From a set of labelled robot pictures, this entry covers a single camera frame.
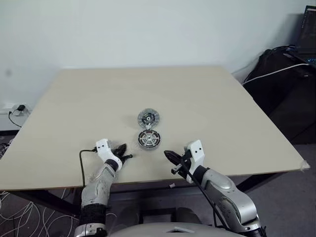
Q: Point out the white wall power strip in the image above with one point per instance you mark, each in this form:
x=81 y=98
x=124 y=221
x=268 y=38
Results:
x=7 y=108

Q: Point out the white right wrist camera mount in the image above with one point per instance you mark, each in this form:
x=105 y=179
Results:
x=196 y=150

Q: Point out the dark laptop screen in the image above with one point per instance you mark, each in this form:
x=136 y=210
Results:
x=308 y=29

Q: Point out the black power adapter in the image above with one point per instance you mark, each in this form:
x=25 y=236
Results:
x=21 y=107

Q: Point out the silver motor end cap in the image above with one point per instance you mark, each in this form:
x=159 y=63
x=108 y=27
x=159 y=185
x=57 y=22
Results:
x=142 y=118

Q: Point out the black table leg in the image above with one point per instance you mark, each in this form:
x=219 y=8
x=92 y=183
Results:
x=256 y=181
x=44 y=201

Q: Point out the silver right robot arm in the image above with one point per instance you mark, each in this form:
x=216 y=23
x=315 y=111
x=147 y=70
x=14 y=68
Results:
x=227 y=195

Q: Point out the spoked silver rotor wheel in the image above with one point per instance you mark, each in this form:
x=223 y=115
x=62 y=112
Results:
x=148 y=140

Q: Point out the grey robot torso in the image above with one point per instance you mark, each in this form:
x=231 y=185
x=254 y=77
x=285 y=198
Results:
x=148 y=230

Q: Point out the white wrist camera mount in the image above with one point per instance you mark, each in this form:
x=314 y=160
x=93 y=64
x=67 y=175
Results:
x=196 y=150
x=103 y=148

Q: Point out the silver motor stator housing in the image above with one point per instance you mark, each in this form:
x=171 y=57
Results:
x=148 y=148

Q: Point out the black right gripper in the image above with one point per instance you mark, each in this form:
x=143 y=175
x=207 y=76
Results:
x=185 y=163

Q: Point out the clear tape on table corner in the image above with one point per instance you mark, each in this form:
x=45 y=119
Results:
x=304 y=165

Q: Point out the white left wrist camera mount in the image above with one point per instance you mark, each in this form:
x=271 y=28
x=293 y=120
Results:
x=103 y=148

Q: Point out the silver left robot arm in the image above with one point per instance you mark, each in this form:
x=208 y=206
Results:
x=98 y=187

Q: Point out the small pale tag under table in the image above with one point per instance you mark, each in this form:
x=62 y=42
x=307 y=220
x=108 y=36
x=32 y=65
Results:
x=172 y=184

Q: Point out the black bag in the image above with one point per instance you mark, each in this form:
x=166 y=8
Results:
x=281 y=98

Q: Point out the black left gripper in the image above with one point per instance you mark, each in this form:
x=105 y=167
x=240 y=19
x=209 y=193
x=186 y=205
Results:
x=118 y=153

